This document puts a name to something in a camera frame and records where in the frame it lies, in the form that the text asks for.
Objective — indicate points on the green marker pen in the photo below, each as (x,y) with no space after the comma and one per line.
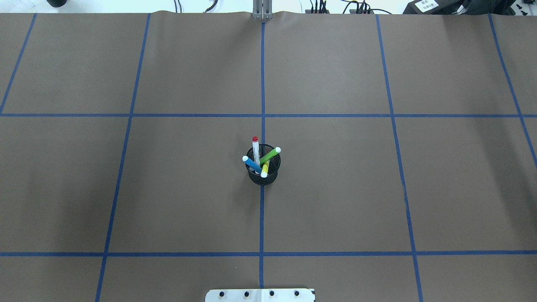
(272,153)

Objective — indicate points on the red capped white marker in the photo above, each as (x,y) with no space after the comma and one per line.
(256,150)

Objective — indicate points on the blue marker pen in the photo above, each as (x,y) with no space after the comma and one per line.
(252,164)

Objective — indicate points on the black mesh pen cup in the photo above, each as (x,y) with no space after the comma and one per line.
(273,170)

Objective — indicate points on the yellow marker pen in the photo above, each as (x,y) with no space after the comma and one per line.
(265,169)

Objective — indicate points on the brown paper table cover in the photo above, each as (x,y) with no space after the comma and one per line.
(408,162)

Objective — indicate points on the grey aluminium frame post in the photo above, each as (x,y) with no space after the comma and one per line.
(262,10)

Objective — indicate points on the white metal base plate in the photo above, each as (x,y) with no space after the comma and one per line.
(261,295)

